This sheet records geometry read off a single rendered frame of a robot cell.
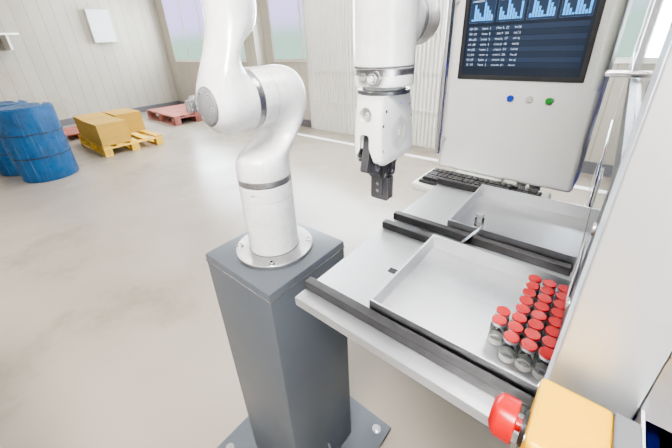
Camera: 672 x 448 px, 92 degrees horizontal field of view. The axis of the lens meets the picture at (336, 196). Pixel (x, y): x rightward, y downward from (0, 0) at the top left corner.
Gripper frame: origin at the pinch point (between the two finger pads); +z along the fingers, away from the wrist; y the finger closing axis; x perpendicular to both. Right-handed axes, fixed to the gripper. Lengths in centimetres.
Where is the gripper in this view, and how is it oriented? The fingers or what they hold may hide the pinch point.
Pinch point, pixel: (381, 186)
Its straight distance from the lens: 54.0
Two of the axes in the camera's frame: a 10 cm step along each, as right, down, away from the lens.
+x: -7.8, -2.4, 5.7
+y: 6.2, -3.6, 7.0
